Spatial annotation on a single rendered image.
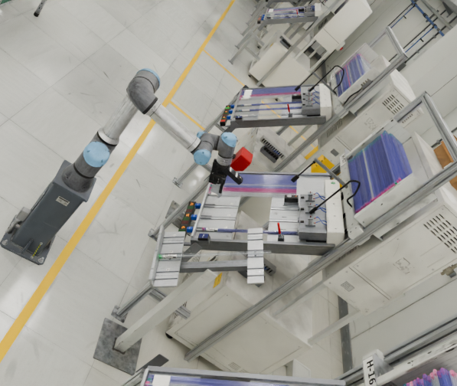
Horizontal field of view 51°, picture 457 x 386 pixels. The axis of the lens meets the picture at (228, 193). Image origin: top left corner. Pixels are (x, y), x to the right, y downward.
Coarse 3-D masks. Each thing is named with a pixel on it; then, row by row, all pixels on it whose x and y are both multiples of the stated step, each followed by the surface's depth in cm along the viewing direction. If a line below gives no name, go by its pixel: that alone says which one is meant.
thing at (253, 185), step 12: (228, 180) 285; (252, 180) 283; (264, 180) 283; (276, 180) 282; (288, 180) 281; (228, 192) 273; (240, 192) 273; (252, 192) 272; (264, 192) 271; (276, 192) 270; (288, 192) 270
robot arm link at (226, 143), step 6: (228, 132) 228; (222, 138) 226; (228, 138) 224; (234, 138) 225; (222, 144) 226; (228, 144) 225; (234, 144) 227; (222, 150) 228; (228, 150) 227; (222, 156) 229; (228, 156) 229
